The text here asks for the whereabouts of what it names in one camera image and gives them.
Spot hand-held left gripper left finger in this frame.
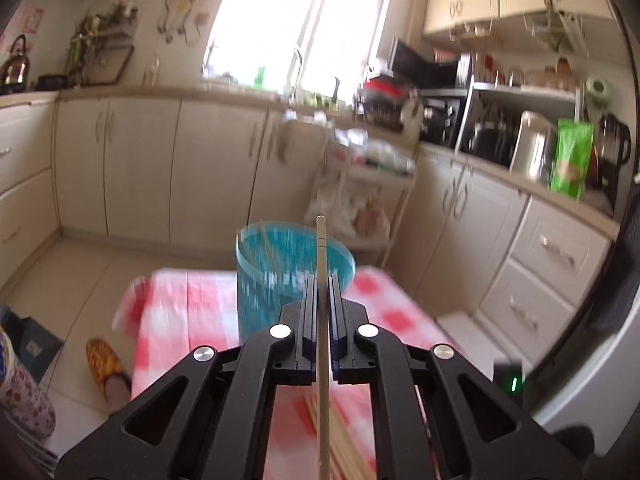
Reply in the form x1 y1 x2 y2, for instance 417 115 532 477
55 274 320 480

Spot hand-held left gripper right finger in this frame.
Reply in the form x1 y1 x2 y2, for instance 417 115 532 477
327 274 583 480

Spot blue cutout plastic basket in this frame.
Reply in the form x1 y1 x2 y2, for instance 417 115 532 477
236 220 357 346

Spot wooden chopstick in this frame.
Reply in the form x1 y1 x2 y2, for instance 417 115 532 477
316 215 332 480

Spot pile of wooden chopsticks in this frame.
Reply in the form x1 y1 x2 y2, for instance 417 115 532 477
302 392 376 480

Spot orange printed plastic bag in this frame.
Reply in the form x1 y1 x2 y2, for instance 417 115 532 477
355 195 392 238

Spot white plastic bag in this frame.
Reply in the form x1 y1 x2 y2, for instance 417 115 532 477
312 185 362 236

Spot white kitchen trolley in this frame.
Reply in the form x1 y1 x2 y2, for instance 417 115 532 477
304 125 419 267

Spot cream kitchen base cabinet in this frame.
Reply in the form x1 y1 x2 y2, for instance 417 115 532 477
392 145 622 361
54 91 321 258
0 92 60 288

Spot red checked tablecloth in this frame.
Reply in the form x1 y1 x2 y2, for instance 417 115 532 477
112 266 496 480

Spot clear plastic bag pile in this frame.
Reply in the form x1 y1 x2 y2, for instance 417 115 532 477
334 127 417 175

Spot yellow patterned slipper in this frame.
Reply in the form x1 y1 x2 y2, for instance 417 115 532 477
86 337 132 402

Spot white jug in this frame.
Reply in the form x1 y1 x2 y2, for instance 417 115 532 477
400 97 424 142

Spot green food packet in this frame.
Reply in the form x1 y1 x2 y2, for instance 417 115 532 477
550 119 595 202

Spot black coffee machine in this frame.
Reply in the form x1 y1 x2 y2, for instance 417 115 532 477
420 97 464 147

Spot red dish rack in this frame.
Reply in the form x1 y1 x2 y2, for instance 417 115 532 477
360 77 417 132

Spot black cooking pot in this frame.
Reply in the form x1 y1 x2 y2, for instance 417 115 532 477
470 120 516 162

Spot black electric kettle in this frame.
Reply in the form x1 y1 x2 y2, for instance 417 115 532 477
595 112 632 182

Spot metal faucet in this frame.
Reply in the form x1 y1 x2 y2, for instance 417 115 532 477
292 47 305 102

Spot black microwave oven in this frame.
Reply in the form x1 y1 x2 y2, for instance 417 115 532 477
390 37 473 90

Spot blue box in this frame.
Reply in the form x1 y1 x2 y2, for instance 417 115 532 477
0 305 65 386

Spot metal shelf rack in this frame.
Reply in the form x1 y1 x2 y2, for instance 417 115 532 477
455 52 587 163

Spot floral fabric bag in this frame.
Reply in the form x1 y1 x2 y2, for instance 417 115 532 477
0 325 57 437

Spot kitchen window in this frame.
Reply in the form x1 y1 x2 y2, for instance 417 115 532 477
204 0 397 93

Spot metal kettle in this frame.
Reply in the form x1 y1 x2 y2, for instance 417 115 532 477
0 35 32 92

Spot wall spice rack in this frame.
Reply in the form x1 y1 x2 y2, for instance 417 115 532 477
67 2 138 87

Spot pink wall stickers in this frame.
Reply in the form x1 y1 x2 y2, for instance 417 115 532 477
17 5 47 35

